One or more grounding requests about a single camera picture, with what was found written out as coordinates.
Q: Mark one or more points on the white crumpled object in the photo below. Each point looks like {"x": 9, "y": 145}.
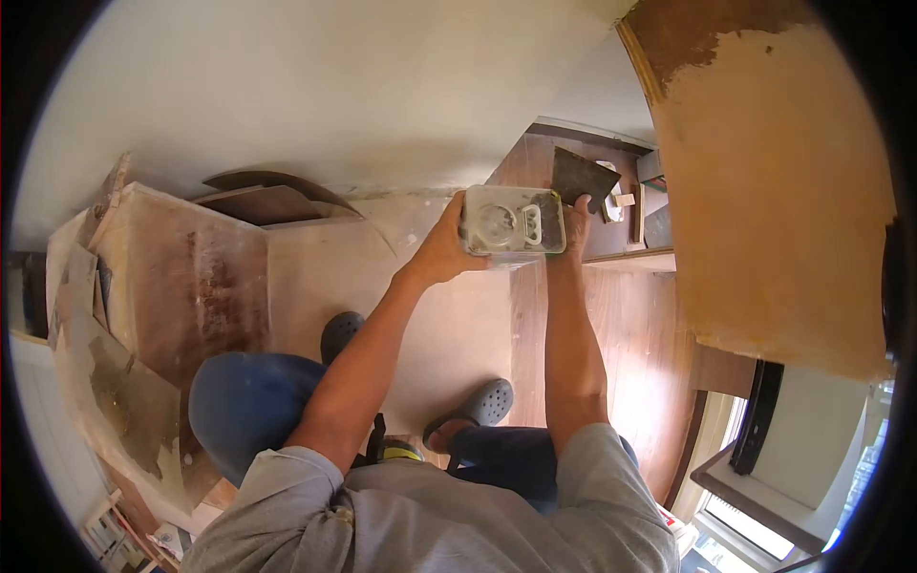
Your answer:
{"x": 611, "y": 204}

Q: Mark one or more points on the person's body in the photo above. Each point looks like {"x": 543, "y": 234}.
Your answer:
{"x": 430, "y": 523}

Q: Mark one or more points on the curved dark wooden boards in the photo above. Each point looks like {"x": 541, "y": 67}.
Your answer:
{"x": 276, "y": 200}

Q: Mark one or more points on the orange plastered panel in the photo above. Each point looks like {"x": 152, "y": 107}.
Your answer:
{"x": 774, "y": 200}

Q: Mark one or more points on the person's legs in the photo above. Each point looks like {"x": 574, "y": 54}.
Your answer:
{"x": 243, "y": 408}

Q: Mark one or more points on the rack with papers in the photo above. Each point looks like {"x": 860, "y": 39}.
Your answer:
{"x": 122, "y": 537}

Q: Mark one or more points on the clear plastic container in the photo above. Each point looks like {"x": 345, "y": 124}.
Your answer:
{"x": 512, "y": 226}

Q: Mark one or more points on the window with dark frame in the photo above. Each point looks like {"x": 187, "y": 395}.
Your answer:
{"x": 745, "y": 516}

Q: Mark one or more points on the stained plywood cabinet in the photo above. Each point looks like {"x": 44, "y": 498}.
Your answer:
{"x": 179, "y": 301}

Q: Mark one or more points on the person's left hand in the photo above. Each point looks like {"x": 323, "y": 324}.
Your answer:
{"x": 437, "y": 247}

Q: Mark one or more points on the dark putty knife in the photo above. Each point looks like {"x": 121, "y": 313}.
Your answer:
{"x": 582, "y": 177}

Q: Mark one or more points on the person's right hand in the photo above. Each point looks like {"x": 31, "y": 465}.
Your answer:
{"x": 575, "y": 229}

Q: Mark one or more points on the narrow wooden strip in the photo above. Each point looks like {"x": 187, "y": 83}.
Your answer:
{"x": 637, "y": 215}

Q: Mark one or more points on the person's left thumb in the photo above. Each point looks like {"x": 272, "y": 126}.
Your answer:
{"x": 476, "y": 263}

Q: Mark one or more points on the small light wood block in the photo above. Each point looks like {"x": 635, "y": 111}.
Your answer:
{"x": 625, "y": 200}

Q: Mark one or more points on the black bar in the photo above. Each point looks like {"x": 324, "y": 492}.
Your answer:
{"x": 756, "y": 419}

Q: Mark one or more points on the person's right fingers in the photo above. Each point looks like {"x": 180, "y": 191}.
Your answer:
{"x": 580, "y": 208}

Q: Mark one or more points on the brown wooden shelf unit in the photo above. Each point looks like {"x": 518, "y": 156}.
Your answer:
{"x": 616, "y": 236}

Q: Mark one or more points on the person's left fingers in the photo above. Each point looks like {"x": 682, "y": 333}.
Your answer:
{"x": 455, "y": 206}

